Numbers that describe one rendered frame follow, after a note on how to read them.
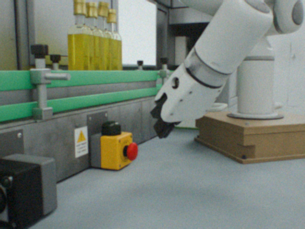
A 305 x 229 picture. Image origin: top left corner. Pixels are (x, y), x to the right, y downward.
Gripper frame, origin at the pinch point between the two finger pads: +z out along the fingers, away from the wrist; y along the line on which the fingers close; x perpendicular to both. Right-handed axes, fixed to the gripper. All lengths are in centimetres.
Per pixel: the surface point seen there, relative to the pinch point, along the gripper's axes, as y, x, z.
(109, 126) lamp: -5.2, 8.0, 9.5
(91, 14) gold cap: 5.0, 47.2, 9.2
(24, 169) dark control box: -27.8, -5.1, -1.9
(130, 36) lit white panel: 43, 73, 36
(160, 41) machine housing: 80, 92, 53
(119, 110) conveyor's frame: 3.3, 16.1, 15.0
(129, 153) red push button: -2.7, 1.1, 10.4
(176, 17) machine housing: 92, 102, 42
